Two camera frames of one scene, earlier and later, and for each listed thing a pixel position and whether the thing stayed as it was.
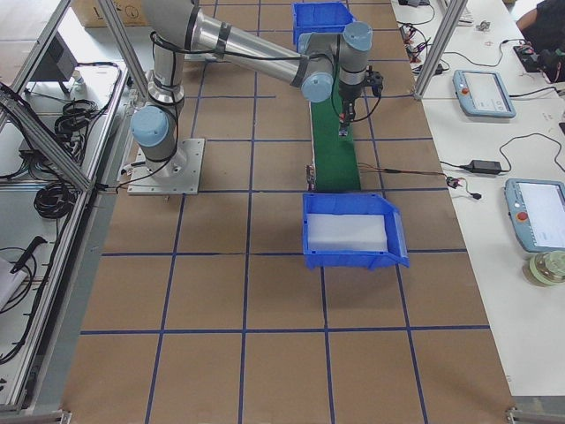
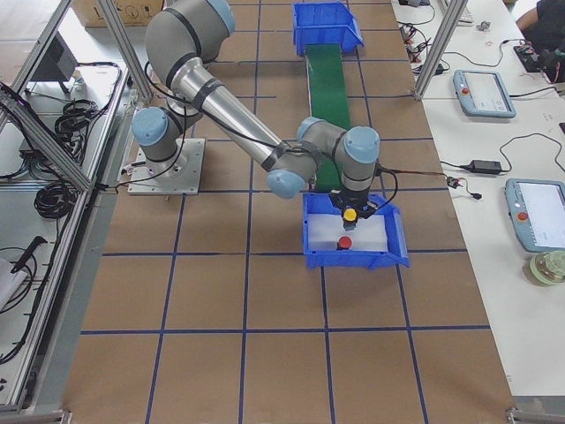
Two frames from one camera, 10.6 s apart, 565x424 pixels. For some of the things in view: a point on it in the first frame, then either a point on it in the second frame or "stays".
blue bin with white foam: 319,17 stays
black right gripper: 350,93 → 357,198
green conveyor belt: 335,168 stays
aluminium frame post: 455,9 stays
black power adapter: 483,166 stays
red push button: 343,129 → 344,242
